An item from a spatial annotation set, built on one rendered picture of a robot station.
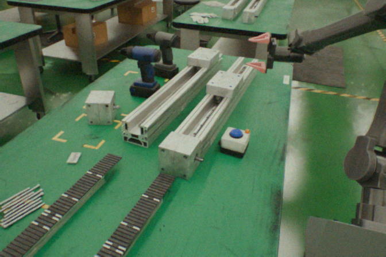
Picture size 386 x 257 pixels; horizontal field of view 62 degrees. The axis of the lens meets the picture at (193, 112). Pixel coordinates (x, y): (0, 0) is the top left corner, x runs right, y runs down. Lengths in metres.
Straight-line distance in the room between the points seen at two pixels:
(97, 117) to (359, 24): 0.90
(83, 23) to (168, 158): 2.50
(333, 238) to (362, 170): 0.16
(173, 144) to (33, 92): 1.99
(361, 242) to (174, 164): 0.52
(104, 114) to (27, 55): 1.54
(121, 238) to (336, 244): 0.46
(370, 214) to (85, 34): 2.98
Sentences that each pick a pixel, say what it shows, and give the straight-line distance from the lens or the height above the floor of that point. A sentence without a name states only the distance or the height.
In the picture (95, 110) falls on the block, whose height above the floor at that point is 0.84.
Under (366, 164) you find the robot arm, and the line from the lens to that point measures 0.76.
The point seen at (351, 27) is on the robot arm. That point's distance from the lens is 1.01.
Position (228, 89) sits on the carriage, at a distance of 1.24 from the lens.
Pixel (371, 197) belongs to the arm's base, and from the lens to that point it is 0.76.
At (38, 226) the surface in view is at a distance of 0.88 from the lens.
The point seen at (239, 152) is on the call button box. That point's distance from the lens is 1.07.
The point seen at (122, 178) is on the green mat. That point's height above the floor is 0.78.
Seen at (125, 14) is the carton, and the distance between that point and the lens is 4.83.
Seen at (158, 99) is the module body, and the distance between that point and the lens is 1.26.
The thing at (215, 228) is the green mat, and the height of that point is 0.78.
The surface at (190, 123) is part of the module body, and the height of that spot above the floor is 0.86.
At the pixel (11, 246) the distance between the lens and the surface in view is 0.86.
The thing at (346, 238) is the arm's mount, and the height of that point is 0.94.
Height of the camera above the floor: 1.43
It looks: 30 degrees down
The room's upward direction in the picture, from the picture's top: 2 degrees clockwise
